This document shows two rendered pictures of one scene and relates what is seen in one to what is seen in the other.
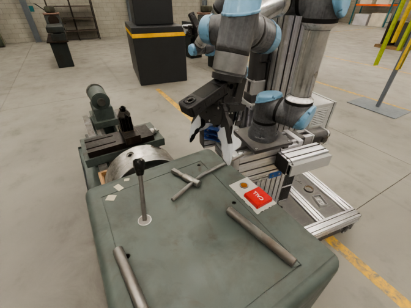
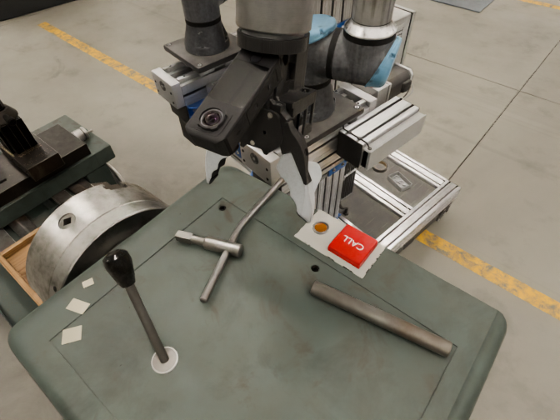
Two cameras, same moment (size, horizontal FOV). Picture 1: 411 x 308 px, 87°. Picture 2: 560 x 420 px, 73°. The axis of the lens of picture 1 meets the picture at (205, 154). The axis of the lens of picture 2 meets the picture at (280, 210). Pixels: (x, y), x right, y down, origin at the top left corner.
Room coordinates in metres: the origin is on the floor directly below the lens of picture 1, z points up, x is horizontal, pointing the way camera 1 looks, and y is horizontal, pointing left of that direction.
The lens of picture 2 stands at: (0.14, 0.07, 1.77)
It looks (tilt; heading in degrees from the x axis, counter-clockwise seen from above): 49 degrees down; 342
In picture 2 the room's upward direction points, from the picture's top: 2 degrees counter-clockwise
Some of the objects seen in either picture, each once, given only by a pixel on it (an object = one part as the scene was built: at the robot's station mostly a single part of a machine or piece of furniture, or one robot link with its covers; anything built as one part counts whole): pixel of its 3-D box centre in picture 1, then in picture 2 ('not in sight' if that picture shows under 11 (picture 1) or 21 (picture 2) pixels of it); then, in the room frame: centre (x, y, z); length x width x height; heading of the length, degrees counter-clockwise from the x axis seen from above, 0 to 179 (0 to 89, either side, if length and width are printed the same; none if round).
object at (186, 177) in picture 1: (185, 176); (208, 242); (0.53, 0.07, 1.27); 0.12 x 0.02 x 0.02; 53
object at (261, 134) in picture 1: (263, 126); (308, 90); (0.97, -0.30, 1.21); 0.15 x 0.15 x 0.10
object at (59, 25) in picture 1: (53, 34); not in sight; (7.95, 4.95, 0.82); 2.22 x 0.91 x 1.64; 30
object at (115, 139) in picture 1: (120, 139); (14, 172); (1.27, 0.59, 0.95); 0.43 x 0.18 x 0.04; 121
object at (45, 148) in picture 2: (129, 132); (30, 153); (1.28, 0.52, 1.00); 0.20 x 0.10 x 0.05; 31
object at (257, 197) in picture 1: (257, 197); (352, 246); (0.45, -0.16, 1.26); 0.06 x 0.06 x 0.02; 31
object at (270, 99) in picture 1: (268, 106); (312, 47); (0.97, -0.30, 1.33); 0.13 x 0.12 x 0.14; 48
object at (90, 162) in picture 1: (123, 142); (22, 173); (1.32, 0.60, 0.90); 0.53 x 0.30 x 0.06; 121
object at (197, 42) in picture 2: not in sight; (205, 30); (1.43, -0.11, 1.21); 0.15 x 0.15 x 0.10
